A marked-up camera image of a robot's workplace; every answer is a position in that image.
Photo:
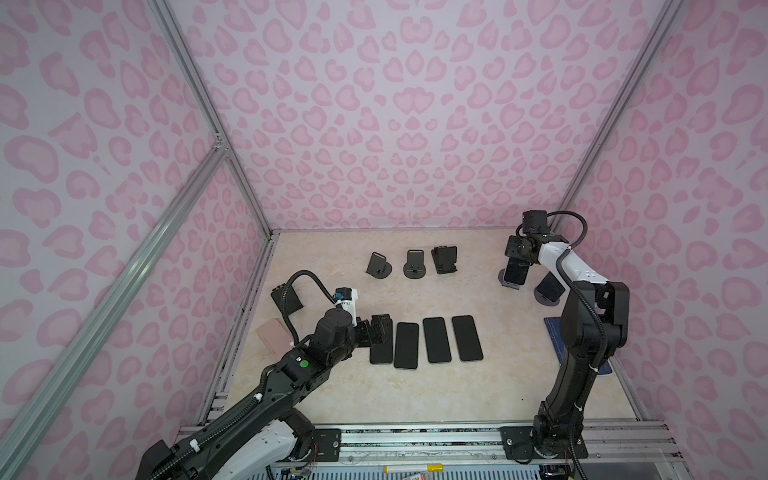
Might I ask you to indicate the blue book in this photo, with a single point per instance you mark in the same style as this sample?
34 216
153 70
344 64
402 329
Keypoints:
555 339

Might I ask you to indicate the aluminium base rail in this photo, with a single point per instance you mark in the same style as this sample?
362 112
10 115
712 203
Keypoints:
606 449

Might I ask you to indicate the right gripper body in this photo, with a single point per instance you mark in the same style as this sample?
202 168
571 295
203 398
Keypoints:
517 248

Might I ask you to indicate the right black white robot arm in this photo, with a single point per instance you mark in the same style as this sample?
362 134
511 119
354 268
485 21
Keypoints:
608 301

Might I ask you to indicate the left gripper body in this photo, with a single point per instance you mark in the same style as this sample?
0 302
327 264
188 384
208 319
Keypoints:
362 334

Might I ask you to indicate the black folding phone stand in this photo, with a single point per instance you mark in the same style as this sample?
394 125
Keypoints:
445 259

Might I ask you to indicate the round stand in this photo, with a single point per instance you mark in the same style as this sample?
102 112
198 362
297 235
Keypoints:
510 279
414 267
541 299
378 266

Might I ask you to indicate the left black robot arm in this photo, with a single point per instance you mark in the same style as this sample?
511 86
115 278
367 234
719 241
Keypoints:
265 424

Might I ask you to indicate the black stand left side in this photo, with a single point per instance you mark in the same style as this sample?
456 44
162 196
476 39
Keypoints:
286 299

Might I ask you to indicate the black phone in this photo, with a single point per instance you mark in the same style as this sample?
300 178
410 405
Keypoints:
436 340
383 353
551 287
519 265
467 338
406 346

